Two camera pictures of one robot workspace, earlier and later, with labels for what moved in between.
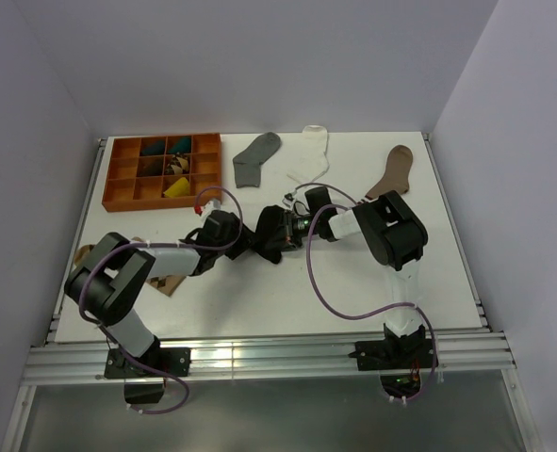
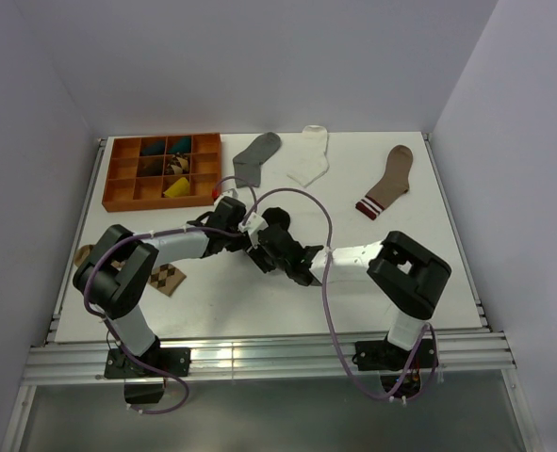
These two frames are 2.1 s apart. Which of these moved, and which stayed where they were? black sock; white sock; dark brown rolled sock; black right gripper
Moved: black right gripper
Stayed: dark brown rolled sock; white sock; black sock
